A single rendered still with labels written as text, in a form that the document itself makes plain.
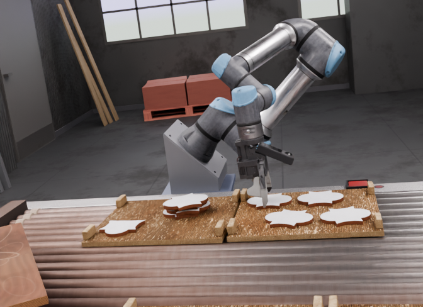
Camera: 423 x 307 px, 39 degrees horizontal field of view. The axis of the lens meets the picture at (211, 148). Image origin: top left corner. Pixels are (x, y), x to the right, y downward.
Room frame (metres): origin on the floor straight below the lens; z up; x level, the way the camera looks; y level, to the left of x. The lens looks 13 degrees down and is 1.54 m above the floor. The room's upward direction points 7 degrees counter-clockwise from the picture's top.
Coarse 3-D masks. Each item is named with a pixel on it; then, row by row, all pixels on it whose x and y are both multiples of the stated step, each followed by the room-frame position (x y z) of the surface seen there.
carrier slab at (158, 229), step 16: (128, 208) 1.84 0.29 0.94; (144, 208) 1.82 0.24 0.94; (160, 208) 1.81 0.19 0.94; (208, 208) 1.75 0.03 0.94; (224, 208) 1.73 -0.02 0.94; (144, 224) 1.68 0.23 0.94; (160, 224) 1.66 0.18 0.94; (176, 224) 1.64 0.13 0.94; (192, 224) 1.63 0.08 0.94; (208, 224) 1.61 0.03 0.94; (96, 240) 1.59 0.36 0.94; (112, 240) 1.58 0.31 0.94; (128, 240) 1.56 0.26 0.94; (144, 240) 1.55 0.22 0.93; (160, 240) 1.54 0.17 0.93; (176, 240) 1.53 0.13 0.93; (192, 240) 1.52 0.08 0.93; (208, 240) 1.51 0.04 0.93
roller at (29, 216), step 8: (376, 200) 1.69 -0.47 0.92; (384, 200) 1.68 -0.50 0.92; (392, 200) 1.68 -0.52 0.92; (400, 200) 1.67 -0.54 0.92; (408, 200) 1.66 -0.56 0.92; (416, 200) 1.66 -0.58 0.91; (24, 216) 1.94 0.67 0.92; (32, 216) 1.94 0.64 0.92; (40, 216) 1.93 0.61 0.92; (48, 216) 1.92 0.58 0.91; (56, 216) 1.92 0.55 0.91; (64, 216) 1.91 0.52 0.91; (72, 216) 1.90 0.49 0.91; (80, 216) 1.90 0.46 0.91; (88, 216) 1.89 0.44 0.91
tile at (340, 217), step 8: (344, 208) 1.58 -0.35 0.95; (352, 208) 1.57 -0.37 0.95; (320, 216) 1.54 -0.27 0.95; (328, 216) 1.53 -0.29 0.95; (336, 216) 1.52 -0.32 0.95; (344, 216) 1.51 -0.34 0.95; (352, 216) 1.51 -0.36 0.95; (360, 216) 1.50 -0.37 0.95; (368, 216) 1.50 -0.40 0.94; (336, 224) 1.48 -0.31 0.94; (344, 224) 1.48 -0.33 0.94; (352, 224) 1.48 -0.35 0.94; (360, 224) 1.47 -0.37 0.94
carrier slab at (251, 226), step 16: (304, 192) 1.79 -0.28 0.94; (336, 192) 1.76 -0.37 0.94; (352, 192) 1.74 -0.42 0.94; (240, 208) 1.71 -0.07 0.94; (272, 208) 1.68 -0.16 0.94; (288, 208) 1.66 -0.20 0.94; (304, 208) 1.65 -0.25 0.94; (320, 208) 1.63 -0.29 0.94; (336, 208) 1.61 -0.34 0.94; (368, 208) 1.58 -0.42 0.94; (240, 224) 1.58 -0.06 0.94; (256, 224) 1.57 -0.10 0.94; (320, 224) 1.51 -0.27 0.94; (368, 224) 1.47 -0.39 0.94; (240, 240) 1.49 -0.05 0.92; (256, 240) 1.48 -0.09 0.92
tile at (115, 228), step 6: (114, 222) 1.69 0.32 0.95; (120, 222) 1.69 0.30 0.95; (126, 222) 1.68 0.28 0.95; (132, 222) 1.67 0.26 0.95; (138, 222) 1.67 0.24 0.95; (144, 222) 1.68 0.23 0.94; (102, 228) 1.65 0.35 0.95; (108, 228) 1.65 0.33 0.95; (114, 228) 1.64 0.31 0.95; (120, 228) 1.63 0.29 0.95; (126, 228) 1.63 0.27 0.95; (132, 228) 1.62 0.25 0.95; (108, 234) 1.61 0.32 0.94; (114, 234) 1.60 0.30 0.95; (120, 234) 1.60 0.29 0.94; (126, 234) 1.61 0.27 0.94
